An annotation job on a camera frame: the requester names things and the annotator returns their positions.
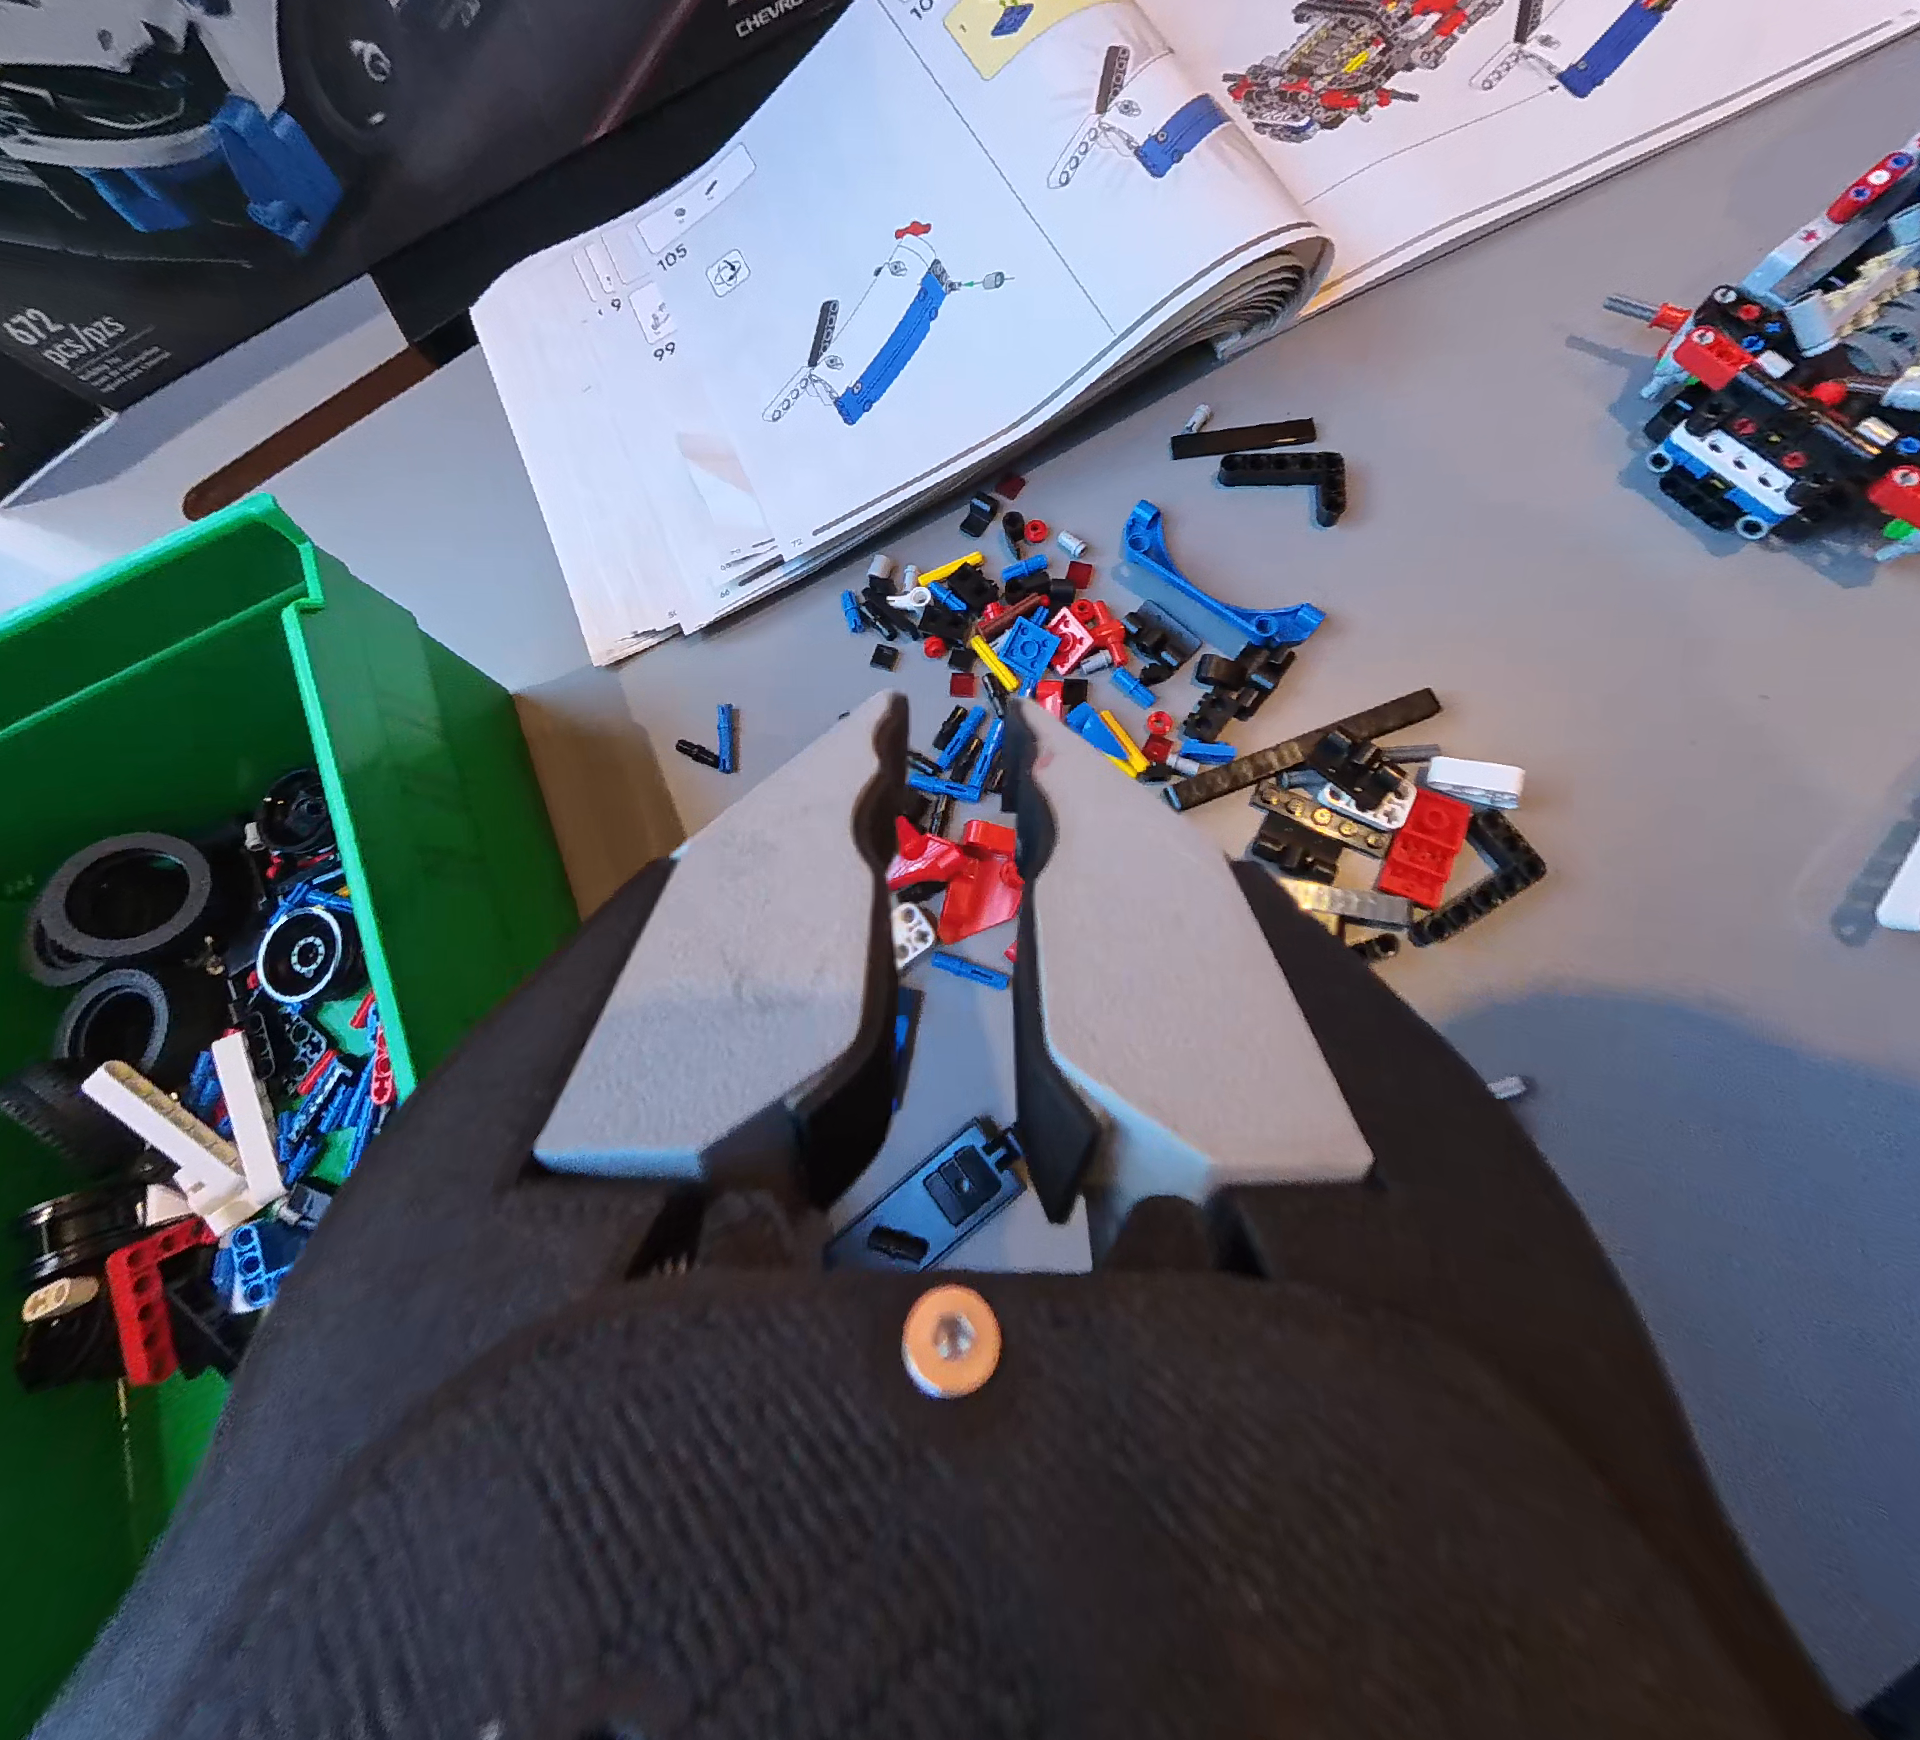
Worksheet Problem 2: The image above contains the black toy car box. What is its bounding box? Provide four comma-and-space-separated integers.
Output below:
0, 0, 854, 500

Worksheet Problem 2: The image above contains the green plastic bin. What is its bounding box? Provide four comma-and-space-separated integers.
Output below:
0, 493, 582, 1730

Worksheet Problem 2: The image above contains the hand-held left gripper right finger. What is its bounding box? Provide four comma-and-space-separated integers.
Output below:
999, 700, 1373, 1227

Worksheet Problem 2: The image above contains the pile of brick pieces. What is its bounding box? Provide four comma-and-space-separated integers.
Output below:
822, 473, 1550, 1275

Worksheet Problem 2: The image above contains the toy brick race car model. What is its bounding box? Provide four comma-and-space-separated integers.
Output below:
1605, 135, 1920, 567

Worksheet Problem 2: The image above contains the heap of wheels and bricks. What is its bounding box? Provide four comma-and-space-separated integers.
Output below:
0, 765, 417, 1392

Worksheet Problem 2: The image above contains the grey desk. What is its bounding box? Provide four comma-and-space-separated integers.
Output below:
0, 0, 1920, 1740

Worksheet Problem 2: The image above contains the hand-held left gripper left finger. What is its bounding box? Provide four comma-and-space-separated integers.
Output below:
532, 691, 911, 1213

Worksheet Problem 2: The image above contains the black angled brick beam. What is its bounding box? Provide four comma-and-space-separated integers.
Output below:
1217, 450, 1348, 528

